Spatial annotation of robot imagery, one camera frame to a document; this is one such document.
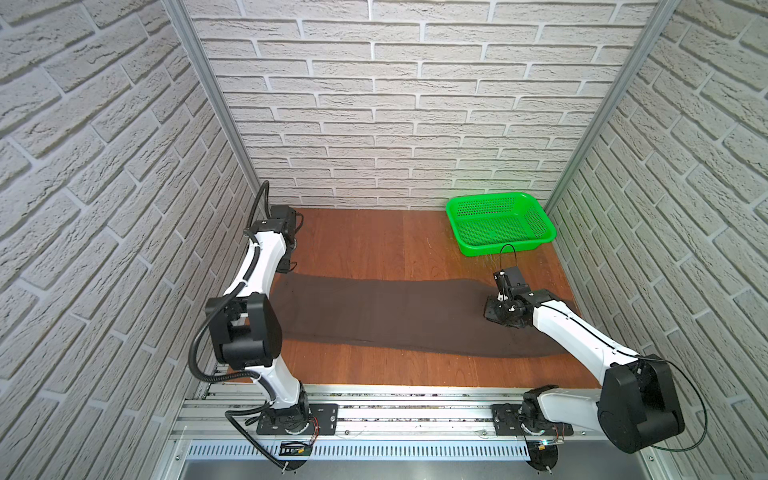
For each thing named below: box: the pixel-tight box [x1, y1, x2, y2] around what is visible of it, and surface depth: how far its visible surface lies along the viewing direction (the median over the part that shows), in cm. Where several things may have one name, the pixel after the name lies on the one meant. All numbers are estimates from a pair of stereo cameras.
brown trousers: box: [272, 273, 559, 355], surface depth 96 cm
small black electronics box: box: [279, 440, 313, 456], surface depth 74 cm
